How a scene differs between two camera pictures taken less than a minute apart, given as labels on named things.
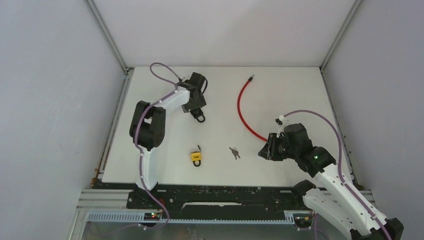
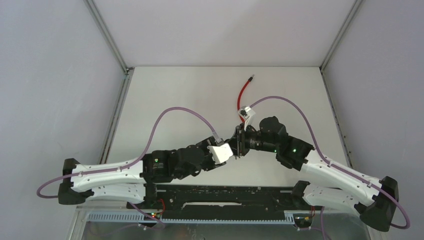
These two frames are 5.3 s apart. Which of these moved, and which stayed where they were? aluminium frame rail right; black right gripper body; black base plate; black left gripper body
Moved: black left gripper body; black right gripper body
Stayed: aluminium frame rail right; black base plate
